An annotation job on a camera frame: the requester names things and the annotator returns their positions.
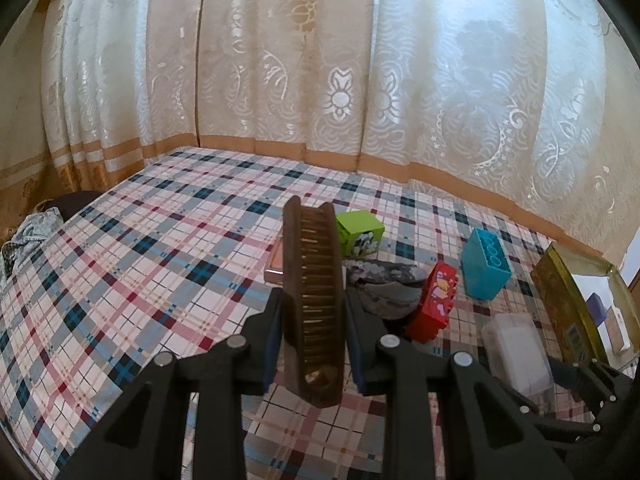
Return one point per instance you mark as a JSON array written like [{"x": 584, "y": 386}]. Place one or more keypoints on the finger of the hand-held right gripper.
[
  {"x": 565, "y": 417},
  {"x": 585, "y": 375}
]

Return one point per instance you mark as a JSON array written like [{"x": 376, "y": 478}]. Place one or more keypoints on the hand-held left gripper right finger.
[{"x": 352, "y": 340}]

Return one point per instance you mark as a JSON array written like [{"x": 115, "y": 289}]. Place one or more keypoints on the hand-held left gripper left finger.
[{"x": 272, "y": 340}]

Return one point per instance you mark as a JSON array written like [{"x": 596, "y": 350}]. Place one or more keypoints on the brown wooden comb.
[{"x": 310, "y": 285}]

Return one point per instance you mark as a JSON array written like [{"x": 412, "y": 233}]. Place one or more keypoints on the gold tin box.
[{"x": 560, "y": 300}]

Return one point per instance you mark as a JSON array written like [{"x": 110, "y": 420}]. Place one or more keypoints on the red toy block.
[{"x": 435, "y": 305}]

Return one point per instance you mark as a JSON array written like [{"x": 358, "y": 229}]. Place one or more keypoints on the blue toy block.
[{"x": 482, "y": 265}]

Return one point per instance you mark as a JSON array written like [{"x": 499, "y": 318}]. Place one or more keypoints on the white box with red label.
[{"x": 618, "y": 327}]

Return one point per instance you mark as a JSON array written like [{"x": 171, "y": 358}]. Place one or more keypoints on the purple and white box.
[{"x": 597, "y": 310}]

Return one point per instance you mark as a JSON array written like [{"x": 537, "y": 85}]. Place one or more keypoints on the clear plastic box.
[{"x": 515, "y": 350}]

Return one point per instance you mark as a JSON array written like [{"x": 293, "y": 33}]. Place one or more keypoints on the small copper pink box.
[{"x": 276, "y": 265}]

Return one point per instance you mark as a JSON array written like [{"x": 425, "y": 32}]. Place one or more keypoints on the green toy block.
[{"x": 357, "y": 232}]

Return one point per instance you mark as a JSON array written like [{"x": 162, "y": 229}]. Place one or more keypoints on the plaid bed sheet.
[{"x": 150, "y": 260}]

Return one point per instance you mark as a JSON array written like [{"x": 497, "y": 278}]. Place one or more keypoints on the blue grey cloth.
[{"x": 30, "y": 232}]

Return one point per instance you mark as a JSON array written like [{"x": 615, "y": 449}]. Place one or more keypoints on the cream lace curtain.
[{"x": 300, "y": 60}]

